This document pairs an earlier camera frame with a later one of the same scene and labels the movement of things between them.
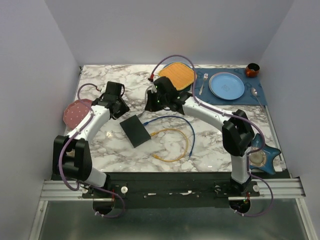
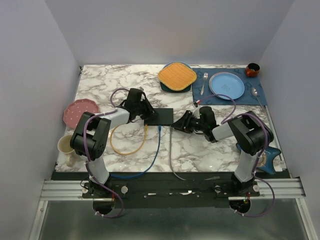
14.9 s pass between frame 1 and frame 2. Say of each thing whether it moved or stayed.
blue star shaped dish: stayed
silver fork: stayed
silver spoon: stayed
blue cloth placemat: stayed
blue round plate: stayed
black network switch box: moved
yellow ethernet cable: moved
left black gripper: moved
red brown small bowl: stayed
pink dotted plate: stayed
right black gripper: moved
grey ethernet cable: moved
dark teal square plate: stayed
